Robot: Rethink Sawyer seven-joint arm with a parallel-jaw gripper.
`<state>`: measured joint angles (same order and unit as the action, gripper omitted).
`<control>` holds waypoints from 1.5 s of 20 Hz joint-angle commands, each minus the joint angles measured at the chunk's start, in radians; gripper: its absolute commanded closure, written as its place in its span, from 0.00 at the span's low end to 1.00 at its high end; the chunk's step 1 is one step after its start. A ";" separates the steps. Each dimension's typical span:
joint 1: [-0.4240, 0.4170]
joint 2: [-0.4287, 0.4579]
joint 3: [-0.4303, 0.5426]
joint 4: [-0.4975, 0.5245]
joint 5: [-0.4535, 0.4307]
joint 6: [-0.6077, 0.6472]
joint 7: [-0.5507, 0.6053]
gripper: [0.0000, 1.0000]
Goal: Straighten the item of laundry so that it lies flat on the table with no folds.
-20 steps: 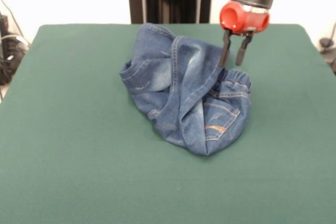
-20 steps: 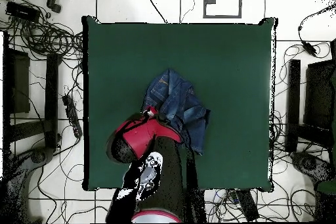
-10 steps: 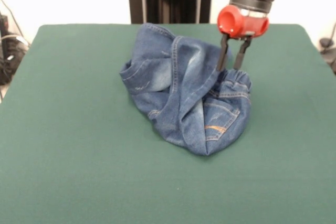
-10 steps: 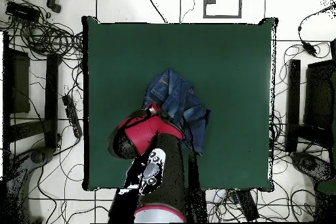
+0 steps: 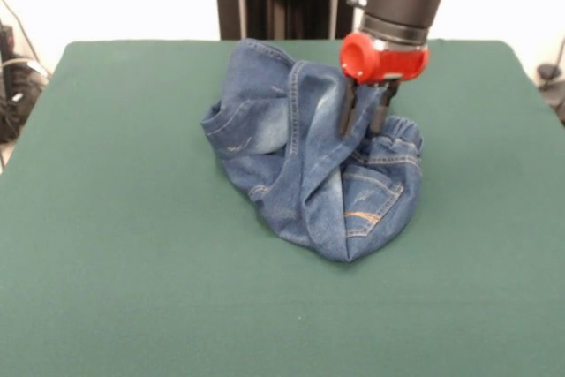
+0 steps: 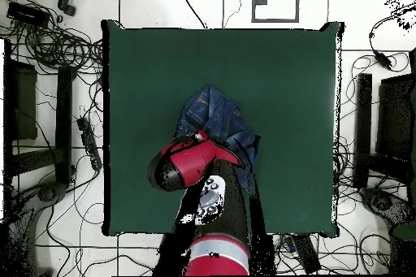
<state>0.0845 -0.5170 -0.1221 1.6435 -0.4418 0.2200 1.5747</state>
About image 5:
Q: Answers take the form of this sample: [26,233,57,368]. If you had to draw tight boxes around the black floor equipment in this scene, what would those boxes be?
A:
[536,36,565,124]

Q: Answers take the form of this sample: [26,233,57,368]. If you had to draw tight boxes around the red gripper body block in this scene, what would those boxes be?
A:
[338,31,430,87]

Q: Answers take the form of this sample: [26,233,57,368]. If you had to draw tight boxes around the black cable bundle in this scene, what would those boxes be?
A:
[0,23,50,144]

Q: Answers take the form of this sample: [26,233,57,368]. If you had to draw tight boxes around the dark green tablecloth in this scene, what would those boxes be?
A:
[0,39,565,377]

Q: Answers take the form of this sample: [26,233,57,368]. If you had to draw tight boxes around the blue denim jeans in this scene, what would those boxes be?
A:
[200,38,426,266]

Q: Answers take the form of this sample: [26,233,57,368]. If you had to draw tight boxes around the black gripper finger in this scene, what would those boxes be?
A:
[370,78,401,134]
[339,79,361,138]

